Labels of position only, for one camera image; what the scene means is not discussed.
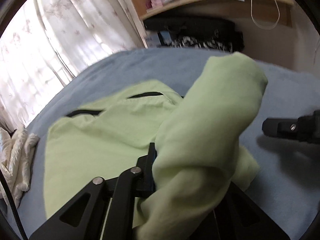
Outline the white cable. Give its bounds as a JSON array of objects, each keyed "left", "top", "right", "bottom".
[{"left": 251, "top": 0, "right": 280, "bottom": 29}]

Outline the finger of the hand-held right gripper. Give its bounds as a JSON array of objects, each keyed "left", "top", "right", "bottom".
[{"left": 262, "top": 110, "right": 320, "bottom": 145}]

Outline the green black hooded jacket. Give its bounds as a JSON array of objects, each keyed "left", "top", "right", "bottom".
[{"left": 44, "top": 51, "right": 268, "bottom": 240}]

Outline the black bag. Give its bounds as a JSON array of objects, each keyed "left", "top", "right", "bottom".
[{"left": 144, "top": 17, "right": 244, "bottom": 50}]

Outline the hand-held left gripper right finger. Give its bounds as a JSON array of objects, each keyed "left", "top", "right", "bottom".
[{"left": 212, "top": 182, "right": 292, "bottom": 240}]

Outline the wooden wall shelf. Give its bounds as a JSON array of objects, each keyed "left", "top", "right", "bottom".
[{"left": 125, "top": 0, "right": 295, "bottom": 28}]

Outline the blue bed blanket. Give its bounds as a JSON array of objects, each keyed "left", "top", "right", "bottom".
[{"left": 19, "top": 49, "right": 320, "bottom": 240}]

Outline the white box blue print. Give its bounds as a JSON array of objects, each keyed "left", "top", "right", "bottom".
[{"left": 145, "top": 31, "right": 173, "bottom": 48}]

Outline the white puffer jacket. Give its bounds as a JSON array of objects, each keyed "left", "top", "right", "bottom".
[{"left": 0, "top": 126, "right": 40, "bottom": 207}]

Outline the black white patterned cloth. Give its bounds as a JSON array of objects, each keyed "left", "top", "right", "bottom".
[{"left": 172, "top": 36, "right": 233, "bottom": 50}]

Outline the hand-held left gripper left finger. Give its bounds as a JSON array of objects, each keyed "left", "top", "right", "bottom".
[{"left": 29, "top": 142, "right": 158, "bottom": 240}]

